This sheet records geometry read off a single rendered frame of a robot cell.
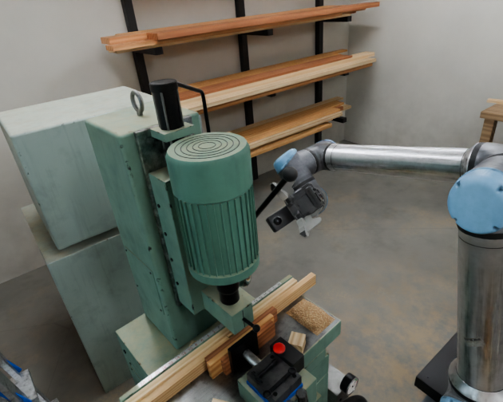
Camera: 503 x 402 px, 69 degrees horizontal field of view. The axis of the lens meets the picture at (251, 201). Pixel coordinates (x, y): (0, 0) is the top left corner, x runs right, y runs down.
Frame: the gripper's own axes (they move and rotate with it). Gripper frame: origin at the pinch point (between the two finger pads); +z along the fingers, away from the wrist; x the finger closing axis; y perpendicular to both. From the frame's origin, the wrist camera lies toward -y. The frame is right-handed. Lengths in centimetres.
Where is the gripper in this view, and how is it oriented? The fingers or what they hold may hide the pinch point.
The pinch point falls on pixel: (285, 211)
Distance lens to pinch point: 87.6
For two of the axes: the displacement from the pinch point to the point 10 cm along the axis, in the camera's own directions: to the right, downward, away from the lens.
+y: 7.9, -5.5, -2.8
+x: 5.3, 8.4, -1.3
